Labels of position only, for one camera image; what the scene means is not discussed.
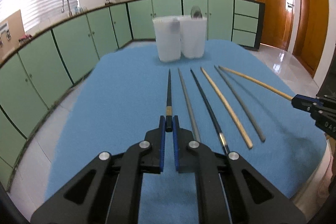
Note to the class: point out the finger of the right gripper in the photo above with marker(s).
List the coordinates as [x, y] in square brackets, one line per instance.
[308, 104]

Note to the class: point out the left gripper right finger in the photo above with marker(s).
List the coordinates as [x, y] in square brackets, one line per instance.
[229, 189]

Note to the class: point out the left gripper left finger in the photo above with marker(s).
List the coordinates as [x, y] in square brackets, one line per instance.
[108, 189]

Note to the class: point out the brown wooden chopstick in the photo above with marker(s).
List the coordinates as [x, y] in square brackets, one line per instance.
[262, 84]

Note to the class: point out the light wooden chopstick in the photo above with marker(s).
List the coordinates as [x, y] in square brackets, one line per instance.
[228, 107]

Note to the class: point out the dark grey chopstick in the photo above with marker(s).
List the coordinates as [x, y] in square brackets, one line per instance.
[244, 107]

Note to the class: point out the dark blue chopstick silver band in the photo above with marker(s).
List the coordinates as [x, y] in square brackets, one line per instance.
[215, 122]

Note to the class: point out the black chopstick gold band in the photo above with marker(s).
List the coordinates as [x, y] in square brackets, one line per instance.
[169, 112]

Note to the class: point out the chrome kitchen faucet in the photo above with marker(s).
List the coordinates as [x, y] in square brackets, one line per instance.
[66, 2]

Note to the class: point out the blue table mat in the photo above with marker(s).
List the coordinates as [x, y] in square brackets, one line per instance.
[125, 95]

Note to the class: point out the green lower cabinets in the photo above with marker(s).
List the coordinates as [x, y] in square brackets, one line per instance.
[36, 75]

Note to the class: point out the white two-compartment utensil holder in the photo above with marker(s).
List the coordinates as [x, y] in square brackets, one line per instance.
[177, 36]

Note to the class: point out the red cloth on counter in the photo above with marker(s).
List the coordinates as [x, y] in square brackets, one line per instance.
[25, 38]

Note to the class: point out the cardboard box with printed picture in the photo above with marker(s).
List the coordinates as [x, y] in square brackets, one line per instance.
[11, 31]

